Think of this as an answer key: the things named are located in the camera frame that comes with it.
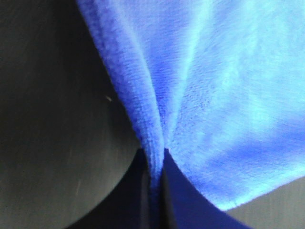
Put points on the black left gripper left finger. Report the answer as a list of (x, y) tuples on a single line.
[(127, 205)]

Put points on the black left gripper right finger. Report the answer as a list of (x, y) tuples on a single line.
[(183, 207)]

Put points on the blue microfibre towel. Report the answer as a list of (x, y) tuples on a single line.
[(219, 83)]

